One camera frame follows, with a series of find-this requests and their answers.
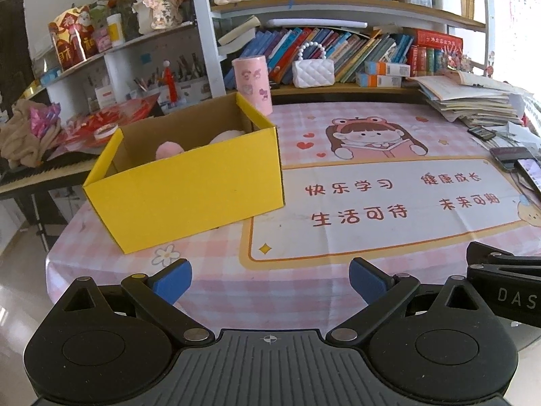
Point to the black smartphone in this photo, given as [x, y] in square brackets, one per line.
[522, 161]

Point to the white rabbit figurine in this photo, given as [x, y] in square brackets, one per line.
[154, 15]

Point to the beige crumpled cloth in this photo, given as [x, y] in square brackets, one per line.
[19, 145]

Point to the pink foil wrapper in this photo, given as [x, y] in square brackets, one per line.
[43, 118]

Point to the pink cartoon tablecloth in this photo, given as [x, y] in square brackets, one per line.
[290, 268]

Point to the pink plush ball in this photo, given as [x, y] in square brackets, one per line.
[227, 135]

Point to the pink chick toy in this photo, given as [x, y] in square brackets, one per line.
[168, 149]

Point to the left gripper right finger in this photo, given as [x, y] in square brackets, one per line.
[386, 297]

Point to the orange white box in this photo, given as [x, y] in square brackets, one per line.
[382, 75]

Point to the pink cylinder canister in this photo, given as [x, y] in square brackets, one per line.
[252, 81]

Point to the white quilted handbag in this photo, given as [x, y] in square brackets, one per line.
[313, 73]

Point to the yellow cardboard box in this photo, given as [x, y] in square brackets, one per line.
[144, 202]

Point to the red figure pen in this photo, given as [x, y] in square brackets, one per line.
[170, 82]

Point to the white tape roll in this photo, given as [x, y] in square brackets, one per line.
[105, 131]

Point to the stack of papers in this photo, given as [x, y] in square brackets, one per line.
[473, 99]

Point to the red fortune god decoration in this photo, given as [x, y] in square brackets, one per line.
[72, 33]

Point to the white pen holder box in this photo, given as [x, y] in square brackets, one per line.
[194, 91]

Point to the white yellow bottle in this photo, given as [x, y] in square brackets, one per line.
[115, 30]

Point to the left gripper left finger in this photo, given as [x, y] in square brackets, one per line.
[154, 298]

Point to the black electric piano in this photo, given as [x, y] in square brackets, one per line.
[67, 170]

